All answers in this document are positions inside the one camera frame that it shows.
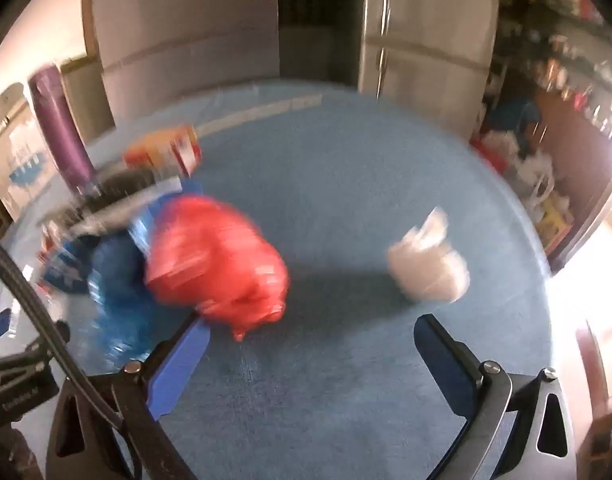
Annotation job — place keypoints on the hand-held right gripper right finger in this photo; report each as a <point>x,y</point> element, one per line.
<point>443,367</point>

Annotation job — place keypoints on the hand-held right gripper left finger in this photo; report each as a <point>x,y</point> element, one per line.
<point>178,372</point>

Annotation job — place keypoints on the blue toothpaste box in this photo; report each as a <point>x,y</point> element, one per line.
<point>63,267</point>

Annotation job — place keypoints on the white plastic bag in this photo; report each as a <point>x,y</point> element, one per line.
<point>428,265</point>

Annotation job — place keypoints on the blue plastic bag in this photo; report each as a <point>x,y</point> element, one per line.
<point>118,285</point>

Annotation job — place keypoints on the red plastic bag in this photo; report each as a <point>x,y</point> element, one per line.
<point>215,265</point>

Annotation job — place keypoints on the orange and white box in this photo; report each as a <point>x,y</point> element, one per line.
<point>165,152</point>

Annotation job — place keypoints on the blue tablecloth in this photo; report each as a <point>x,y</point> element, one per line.
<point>346,195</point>

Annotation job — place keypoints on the purple thermos bottle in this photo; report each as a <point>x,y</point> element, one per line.
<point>60,125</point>

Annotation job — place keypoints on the pile of plastic bags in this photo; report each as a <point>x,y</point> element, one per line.
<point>531,170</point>

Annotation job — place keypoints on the grey cabinet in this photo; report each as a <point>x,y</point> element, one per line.
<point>185,35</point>

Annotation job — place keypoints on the silver refrigerator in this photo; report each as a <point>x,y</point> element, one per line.
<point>426,30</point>

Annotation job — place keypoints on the shelf with goods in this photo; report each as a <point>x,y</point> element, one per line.
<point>561,35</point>

